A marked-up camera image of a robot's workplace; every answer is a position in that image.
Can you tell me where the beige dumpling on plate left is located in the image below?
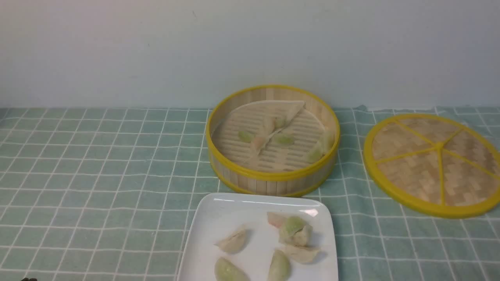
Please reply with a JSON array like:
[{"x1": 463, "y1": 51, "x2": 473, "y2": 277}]
[{"x1": 214, "y1": 226, "x2": 248, "y2": 254}]

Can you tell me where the green dumpling plate bottom centre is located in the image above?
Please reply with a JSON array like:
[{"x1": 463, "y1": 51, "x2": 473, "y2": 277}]
[{"x1": 267, "y1": 249, "x2": 291, "y2": 281}]

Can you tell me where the green checkered tablecloth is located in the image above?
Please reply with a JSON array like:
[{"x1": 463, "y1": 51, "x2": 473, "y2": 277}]
[{"x1": 0, "y1": 106, "x2": 500, "y2": 281}]

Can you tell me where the pink dumpling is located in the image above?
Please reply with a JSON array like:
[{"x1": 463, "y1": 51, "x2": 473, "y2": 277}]
[{"x1": 250, "y1": 136, "x2": 267, "y2": 155}]

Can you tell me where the white square plate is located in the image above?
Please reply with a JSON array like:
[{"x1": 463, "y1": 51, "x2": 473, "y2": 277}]
[{"x1": 177, "y1": 193, "x2": 339, "y2": 281}]

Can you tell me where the yellow rimmed woven steamer lid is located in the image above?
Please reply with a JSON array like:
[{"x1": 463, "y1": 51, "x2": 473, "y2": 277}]
[{"x1": 363, "y1": 114, "x2": 500, "y2": 219}]

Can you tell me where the pale dumpling in steamer centre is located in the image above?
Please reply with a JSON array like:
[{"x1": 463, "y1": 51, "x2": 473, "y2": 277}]
[{"x1": 262, "y1": 117, "x2": 286, "y2": 134}]

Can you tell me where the yellow rimmed bamboo steamer basket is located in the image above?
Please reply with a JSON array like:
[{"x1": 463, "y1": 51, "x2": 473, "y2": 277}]
[{"x1": 206, "y1": 85, "x2": 340, "y2": 196}]

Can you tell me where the beige dumpling plate right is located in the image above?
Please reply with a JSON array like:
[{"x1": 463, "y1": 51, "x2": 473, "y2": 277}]
[{"x1": 284, "y1": 244, "x2": 320, "y2": 264}]

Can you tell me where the green white dumpling plate top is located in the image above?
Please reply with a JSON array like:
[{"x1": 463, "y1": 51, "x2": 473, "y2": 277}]
[{"x1": 279, "y1": 216, "x2": 313, "y2": 247}]

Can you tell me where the green dumpling plate bottom left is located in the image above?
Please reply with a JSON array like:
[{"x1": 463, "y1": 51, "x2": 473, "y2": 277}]
[{"x1": 214, "y1": 257, "x2": 250, "y2": 281}]

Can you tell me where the green dumpling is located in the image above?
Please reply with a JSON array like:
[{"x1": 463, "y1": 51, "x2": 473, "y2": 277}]
[
  {"x1": 306, "y1": 130, "x2": 335, "y2": 163},
  {"x1": 237, "y1": 130, "x2": 255, "y2": 143},
  {"x1": 273, "y1": 133, "x2": 295, "y2": 146}
]

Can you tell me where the green dumpling at steamer wall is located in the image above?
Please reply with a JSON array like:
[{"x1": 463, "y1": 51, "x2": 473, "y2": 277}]
[{"x1": 306, "y1": 130, "x2": 335, "y2": 163}]

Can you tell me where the pink dumpling plate top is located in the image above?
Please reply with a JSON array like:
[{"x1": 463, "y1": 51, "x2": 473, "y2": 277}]
[{"x1": 267, "y1": 212, "x2": 286, "y2": 228}]

